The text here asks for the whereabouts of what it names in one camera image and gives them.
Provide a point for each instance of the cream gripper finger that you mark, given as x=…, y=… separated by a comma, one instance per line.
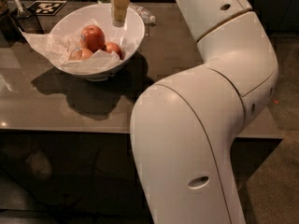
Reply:
x=119, y=11

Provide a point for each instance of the red apple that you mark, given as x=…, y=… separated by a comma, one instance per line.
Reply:
x=92, y=37
x=112, y=47
x=80, y=54

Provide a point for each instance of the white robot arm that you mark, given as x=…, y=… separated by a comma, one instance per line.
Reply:
x=182, y=127

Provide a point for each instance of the white bowl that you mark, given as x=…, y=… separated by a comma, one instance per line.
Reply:
x=100, y=12

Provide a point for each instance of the clear plastic water bottle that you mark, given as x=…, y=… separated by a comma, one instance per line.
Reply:
x=146, y=16

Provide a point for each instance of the white crumpled paper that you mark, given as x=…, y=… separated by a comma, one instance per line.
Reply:
x=49, y=45

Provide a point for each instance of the black fiducial marker card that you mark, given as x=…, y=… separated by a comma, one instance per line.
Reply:
x=46, y=7

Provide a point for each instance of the dark container with white utensil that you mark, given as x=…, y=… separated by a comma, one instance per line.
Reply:
x=26, y=20

